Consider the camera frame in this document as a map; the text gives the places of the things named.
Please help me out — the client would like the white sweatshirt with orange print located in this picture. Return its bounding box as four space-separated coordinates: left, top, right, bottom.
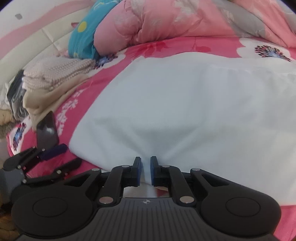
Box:
69 52 296 207

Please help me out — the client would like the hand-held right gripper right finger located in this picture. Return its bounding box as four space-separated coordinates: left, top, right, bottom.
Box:
150 156 229 206

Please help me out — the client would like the pink and cream headboard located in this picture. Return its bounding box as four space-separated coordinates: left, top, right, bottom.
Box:
0 0 93 93

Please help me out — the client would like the black laptop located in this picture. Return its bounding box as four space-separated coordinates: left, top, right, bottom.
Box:
36 111 60 149

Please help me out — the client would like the dark patterned bag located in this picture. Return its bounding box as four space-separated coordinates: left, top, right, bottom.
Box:
6 70 29 121

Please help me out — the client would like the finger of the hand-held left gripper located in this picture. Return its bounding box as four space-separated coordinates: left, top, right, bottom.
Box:
22 158 83 186
14 143 68 171

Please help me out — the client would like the pink floral bed sheet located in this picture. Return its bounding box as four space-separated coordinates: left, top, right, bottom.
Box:
6 36 296 241

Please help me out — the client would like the tan plain cloth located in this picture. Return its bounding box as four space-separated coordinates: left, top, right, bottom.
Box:
23 75 89 127

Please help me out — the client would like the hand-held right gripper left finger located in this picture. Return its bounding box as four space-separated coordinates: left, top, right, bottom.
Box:
63 157 142 207

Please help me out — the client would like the pink and grey floral duvet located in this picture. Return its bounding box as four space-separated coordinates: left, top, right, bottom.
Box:
94 0 296 50

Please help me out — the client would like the blue patterned quilt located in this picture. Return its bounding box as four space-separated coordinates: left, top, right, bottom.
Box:
68 0 121 60

